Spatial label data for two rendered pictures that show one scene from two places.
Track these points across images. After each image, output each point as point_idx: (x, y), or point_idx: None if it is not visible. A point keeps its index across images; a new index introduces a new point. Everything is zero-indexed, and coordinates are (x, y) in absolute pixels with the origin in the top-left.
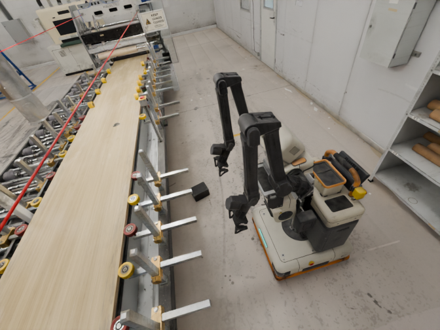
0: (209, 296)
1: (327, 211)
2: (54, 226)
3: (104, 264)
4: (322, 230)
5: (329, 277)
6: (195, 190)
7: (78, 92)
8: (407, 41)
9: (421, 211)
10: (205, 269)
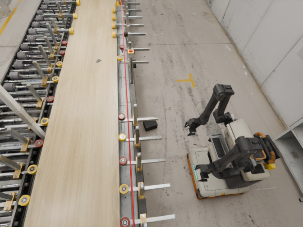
0: (151, 201)
1: (248, 172)
2: (65, 146)
3: (108, 182)
4: (240, 180)
5: (228, 202)
6: (147, 123)
7: (51, 6)
8: None
9: (295, 172)
10: (150, 182)
